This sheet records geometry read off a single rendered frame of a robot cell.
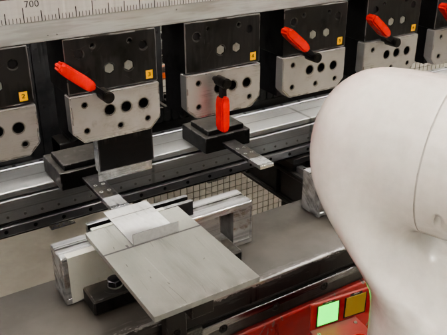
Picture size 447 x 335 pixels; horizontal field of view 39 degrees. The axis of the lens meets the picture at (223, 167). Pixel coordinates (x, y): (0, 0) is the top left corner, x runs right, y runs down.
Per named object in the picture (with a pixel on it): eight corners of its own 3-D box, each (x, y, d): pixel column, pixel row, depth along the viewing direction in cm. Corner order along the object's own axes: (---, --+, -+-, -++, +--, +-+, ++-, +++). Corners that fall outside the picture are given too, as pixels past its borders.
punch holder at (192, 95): (187, 120, 106) (184, 23, 99) (164, 106, 112) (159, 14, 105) (259, 104, 113) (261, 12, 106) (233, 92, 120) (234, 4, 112)
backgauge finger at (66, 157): (90, 224, 112) (87, 200, 110) (44, 171, 132) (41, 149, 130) (150, 207, 118) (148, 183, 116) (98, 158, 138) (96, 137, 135)
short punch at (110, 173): (101, 184, 105) (96, 131, 101) (96, 179, 107) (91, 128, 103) (154, 170, 110) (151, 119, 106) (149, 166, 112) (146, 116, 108)
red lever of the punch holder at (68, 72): (64, 62, 86) (117, 96, 93) (54, 55, 89) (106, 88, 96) (56, 73, 86) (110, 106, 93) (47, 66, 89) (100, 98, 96)
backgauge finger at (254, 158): (243, 180, 128) (243, 157, 126) (181, 138, 148) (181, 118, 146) (289, 166, 134) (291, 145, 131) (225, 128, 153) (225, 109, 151)
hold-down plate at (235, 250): (95, 317, 106) (94, 303, 104) (84, 300, 110) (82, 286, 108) (242, 263, 120) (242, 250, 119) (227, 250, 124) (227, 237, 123)
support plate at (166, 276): (154, 323, 87) (153, 317, 86) (85, 238, 107) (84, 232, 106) (260, 282, 95) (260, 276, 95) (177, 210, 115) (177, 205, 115)
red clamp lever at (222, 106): (223, 135, 106) (222, 80, 102) (210, 127, 109) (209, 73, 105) (231, 133, 107) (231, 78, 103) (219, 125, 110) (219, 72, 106)
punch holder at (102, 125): (74, 145, 96) (62, 40, 89) (56, 128, 103) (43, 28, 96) (161, 126, 103) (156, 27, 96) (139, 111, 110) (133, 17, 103)
